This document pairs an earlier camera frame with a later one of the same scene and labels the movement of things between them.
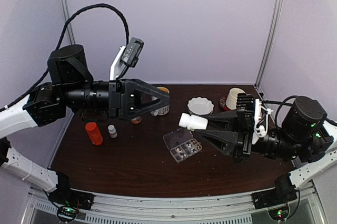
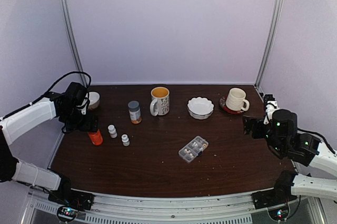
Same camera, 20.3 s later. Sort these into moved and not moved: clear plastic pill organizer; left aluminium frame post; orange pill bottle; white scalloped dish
Moved: clear plastic pill organizer
Not moved: orange pill bottle; white scalloped dish; left aluminium frame post
